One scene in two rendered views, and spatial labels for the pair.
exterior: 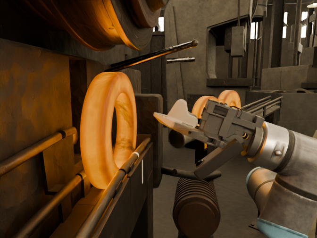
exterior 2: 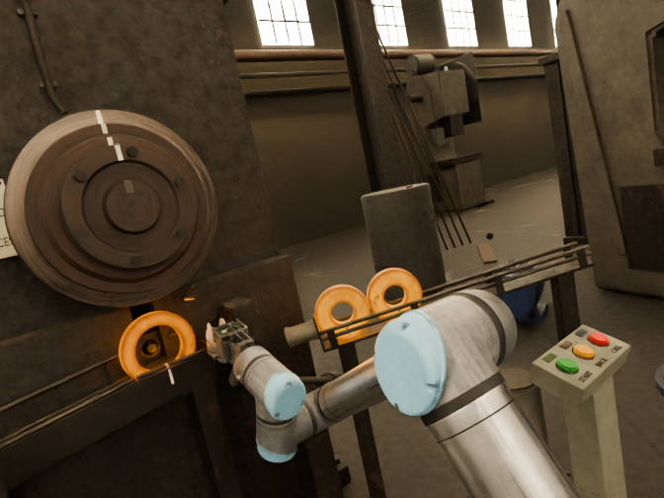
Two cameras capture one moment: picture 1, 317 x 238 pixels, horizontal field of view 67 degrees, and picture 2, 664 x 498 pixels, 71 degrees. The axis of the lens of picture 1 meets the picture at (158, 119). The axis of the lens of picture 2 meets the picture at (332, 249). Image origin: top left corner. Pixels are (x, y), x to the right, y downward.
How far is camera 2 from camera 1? 1.14 m
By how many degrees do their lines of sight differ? 45
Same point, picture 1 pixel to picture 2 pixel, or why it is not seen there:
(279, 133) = (242, 361)
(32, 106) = (99, 343)
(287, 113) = not seen: outside the picture
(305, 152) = (250, 380)
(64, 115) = not seen: hidden behind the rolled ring
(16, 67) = (85, 330)
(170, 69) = (579, 139)
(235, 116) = (229, 341)
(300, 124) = not seen: outside the picture
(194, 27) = (617, 41)
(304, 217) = (260, 435)
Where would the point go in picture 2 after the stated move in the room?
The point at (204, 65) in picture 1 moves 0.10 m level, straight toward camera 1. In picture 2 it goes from (649, 120) to (641, 122)
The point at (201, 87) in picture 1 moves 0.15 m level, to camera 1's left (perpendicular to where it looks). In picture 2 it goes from (648, 168) to (618, 172)
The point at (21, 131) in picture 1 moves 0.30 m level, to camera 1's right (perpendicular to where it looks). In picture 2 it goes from (93, 356) to (142, 374)
